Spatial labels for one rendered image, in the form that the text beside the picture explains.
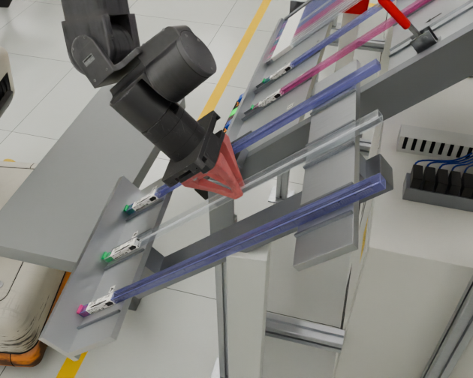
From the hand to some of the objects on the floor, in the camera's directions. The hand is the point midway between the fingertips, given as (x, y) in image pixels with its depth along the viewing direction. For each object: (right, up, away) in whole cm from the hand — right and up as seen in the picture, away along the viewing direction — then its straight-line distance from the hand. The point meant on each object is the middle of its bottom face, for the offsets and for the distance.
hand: (236, 189), depth 70 cm
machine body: (+66, -39, +93) cm, 120 cm away
